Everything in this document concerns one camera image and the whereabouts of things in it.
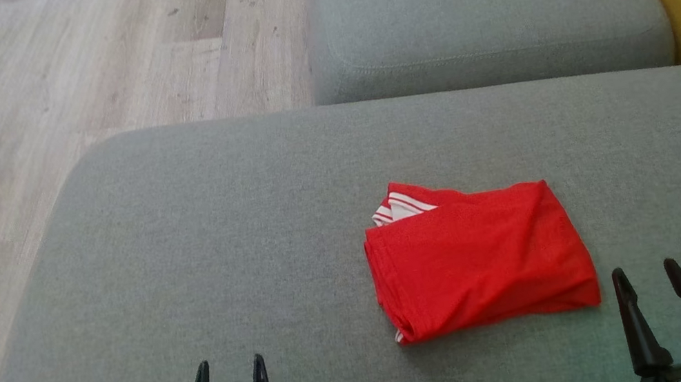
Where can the large grey sofa seat cushion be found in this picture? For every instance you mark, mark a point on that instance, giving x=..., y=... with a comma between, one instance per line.
x=185, y=260

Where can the red white-trimmed sports shorts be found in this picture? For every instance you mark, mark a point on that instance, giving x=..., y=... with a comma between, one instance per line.
x=478, y=258

